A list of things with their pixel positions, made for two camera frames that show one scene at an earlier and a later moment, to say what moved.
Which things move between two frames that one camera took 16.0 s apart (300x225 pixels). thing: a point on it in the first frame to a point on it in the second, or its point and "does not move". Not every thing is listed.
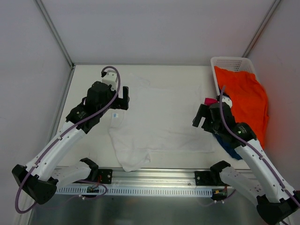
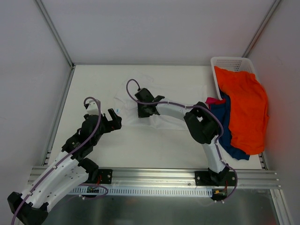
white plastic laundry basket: x=233 y=63 does not move
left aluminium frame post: x=55 y=33 does not move
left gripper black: x=119 y=103 to x=108 y=123
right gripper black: x=206 y=120 to x=142 y=108
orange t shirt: x=247 y=97 does not move
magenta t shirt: x=208 y=101 does not move
